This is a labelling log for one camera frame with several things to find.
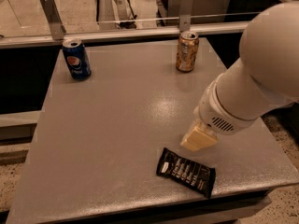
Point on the orange soda can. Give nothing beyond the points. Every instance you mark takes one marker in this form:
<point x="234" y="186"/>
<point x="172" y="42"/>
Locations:
<point x="188" y="44"/>

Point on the black rxbar chocolate bar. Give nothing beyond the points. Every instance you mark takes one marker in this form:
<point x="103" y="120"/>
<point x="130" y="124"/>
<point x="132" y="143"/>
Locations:
<point x="191" y="174"/>

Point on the horizontal metal rail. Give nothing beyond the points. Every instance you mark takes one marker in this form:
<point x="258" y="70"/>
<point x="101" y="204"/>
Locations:
<point x="124" y="35"/>

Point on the right metal rail bracket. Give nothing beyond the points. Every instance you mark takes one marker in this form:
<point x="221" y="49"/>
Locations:
<point x="185" y="14"/>

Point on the metal rail bracket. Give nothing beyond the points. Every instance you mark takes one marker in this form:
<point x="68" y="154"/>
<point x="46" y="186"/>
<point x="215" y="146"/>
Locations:
<point x="57" y="29"/>
<point x="185" y="14"/>

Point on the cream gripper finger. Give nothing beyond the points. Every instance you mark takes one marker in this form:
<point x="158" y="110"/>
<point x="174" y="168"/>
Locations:
<point x="199" y="136"/>

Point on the left metal rail bracket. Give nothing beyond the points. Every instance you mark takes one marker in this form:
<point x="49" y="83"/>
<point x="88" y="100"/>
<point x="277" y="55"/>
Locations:
<point x="57" y="29"/>

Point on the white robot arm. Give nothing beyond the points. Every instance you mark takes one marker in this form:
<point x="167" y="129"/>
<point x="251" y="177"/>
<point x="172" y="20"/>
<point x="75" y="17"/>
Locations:
<point x="263" y="78"/>

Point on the blue pepsi can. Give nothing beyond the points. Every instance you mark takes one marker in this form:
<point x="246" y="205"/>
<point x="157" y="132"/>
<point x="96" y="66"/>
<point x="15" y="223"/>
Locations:
<point x="76" y="59"/>

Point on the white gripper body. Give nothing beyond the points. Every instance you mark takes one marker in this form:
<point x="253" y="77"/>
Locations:
<point x="218" y="114"/>

